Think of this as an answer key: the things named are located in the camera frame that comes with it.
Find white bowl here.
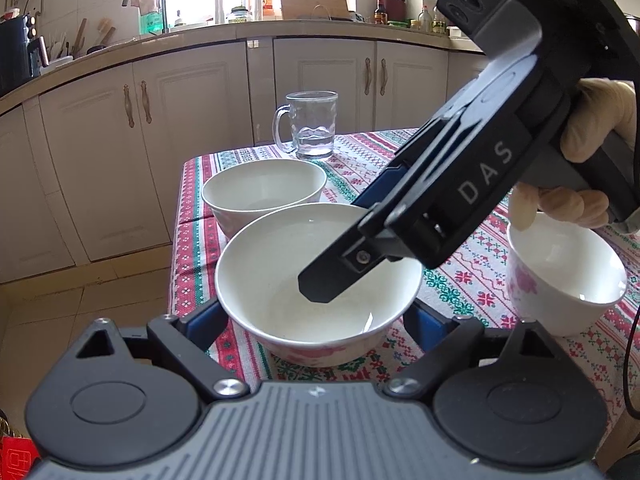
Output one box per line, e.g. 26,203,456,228
506,212,627,337
201,158,328,240
215,203,423,367

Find white kitchen cabinets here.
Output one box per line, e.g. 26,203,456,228
1,37,486,282

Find kitchen faucet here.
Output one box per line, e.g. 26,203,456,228
122,0,169,36

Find right gloved hand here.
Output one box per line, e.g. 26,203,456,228
506,77,637,232

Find patterned tablecloth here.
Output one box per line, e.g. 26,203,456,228
169,130,639,434

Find clear glass mug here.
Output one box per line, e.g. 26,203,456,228
272,90,338,160

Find knife block with knives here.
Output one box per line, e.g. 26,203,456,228
378,0,409,25

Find red cardboard box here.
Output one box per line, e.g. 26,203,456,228
1,436,39,480

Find wooden cutting board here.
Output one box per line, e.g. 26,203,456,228
280,0,352,21

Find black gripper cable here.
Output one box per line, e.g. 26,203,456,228
621,299,640,421

